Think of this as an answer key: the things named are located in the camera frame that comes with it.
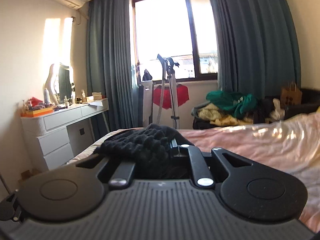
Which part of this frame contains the left teal curtain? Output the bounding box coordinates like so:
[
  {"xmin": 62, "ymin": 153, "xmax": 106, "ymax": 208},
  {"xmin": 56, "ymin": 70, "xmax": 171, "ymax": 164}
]
[{"xmin": 86, "ymin": 0, "xmax": 137, "ymax": 131}]

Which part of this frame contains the yellow garment on pile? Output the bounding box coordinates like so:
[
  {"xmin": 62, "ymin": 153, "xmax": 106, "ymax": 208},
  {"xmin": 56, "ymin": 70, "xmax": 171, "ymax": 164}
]
[{"xmin": 197, "ymin": 103, "xmax": 253, "ymax": 127}]

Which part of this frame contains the green garment on pile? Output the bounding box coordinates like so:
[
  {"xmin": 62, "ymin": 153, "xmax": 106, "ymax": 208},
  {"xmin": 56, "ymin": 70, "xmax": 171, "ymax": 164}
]
[{"xmin": 206, "ymin": 90, "xmax": 258, "ymax": 119}]

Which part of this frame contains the brown paper bag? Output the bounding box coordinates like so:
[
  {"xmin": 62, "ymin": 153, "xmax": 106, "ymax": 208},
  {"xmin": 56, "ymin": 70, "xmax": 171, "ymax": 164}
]
[{"xmin": 280, "ymin": 82, "xmax": 302, "ymax": 108}]

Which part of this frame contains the red cloth on rack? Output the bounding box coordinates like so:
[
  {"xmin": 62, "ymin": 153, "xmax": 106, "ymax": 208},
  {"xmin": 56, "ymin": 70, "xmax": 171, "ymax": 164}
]
[{"xmin": 152, "ymin": 83, "xmax": 190, "ymax": 110}]

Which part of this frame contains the teal curtain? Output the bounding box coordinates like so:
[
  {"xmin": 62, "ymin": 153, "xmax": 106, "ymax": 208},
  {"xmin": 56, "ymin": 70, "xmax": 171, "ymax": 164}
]
[
  {"xmin": 86, "ymin": 0, "xmax": 137, "ymax": 131},
  {"xmin": 210, "ymin": 0, "xmax": 301, "ymax": 98}
]

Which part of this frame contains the dark framed window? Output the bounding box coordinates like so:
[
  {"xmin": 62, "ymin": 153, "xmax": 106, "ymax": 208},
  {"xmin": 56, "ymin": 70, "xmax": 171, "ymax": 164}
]
[{"xmin": 132, "ymin": 0, "xmax": 218, "ymax": 82}]

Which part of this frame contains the black leather sofa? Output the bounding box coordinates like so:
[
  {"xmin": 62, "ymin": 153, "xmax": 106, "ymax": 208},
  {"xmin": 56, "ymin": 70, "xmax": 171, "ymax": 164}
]
[{"xmin": 253, "ymin": 88, "xmax": 319, "ymax": 124}]

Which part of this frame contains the wavy frame vanity mirror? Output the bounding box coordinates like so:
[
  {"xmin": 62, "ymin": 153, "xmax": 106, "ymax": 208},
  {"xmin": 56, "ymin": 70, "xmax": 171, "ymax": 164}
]
[{"xmin": 44, "ymin": 63, "xmax": 75, "ymax": 106}]

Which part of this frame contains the white dressing table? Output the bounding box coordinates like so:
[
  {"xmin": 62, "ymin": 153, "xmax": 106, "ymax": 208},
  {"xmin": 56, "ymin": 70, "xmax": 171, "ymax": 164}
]
[{"xmin": 21, "ymin": 99, "xmax": 109, "ymax": 172}]

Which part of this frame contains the right teal curtain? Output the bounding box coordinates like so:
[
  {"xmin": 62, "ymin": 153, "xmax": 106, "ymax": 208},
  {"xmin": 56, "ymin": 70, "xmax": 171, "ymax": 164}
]
[{"xmin": 210, "ymin": 0, "xmax": 301, "ymax": 98}]

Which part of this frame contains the pink quilted bed cover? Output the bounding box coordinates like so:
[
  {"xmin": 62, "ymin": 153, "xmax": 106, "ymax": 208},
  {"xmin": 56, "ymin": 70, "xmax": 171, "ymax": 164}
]
[{"xmin": 65, "ymin": 112, "xmax": 320, "ymax": 234}]

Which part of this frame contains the orange flat box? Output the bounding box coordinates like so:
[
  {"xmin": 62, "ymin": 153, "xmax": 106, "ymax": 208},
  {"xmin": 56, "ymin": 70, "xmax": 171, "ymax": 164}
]
[{"xmin": 21, "ymin": 107, "xmax": 54, "ymax": 118}]

